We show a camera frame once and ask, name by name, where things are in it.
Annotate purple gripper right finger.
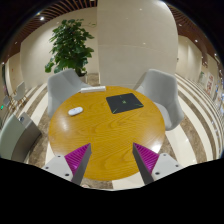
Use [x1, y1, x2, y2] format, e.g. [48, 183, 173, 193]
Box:
[132, 143, 182, 185]

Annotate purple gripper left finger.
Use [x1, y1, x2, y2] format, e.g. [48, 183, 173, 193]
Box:
[43, 144, 92, 185]

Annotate white computer mouse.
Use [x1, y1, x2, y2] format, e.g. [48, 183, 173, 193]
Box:
[68, 107, 84, 116]

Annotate black mouse pad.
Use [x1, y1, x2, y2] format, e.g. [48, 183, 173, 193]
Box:
[106, 93, 143, 114]

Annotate round wooden table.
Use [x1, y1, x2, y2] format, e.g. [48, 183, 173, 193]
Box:
[48, 86, 165, 181]

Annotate white rectangular box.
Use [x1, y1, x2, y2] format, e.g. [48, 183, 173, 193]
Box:
[80, 86, 106, 93]

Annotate grey chair right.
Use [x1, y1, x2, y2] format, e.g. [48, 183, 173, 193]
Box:
[137, 69, 184, 131]

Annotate grey chair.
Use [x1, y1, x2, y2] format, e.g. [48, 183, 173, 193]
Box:
[137, 69, 184, 131]
[47, 69, 88, 117]

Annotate grey chair left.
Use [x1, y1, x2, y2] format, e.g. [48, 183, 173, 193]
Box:
[47, 69, 88, 117]

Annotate green potted plant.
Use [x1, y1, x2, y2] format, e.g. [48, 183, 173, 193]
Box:
[45, 19, 94, 77]

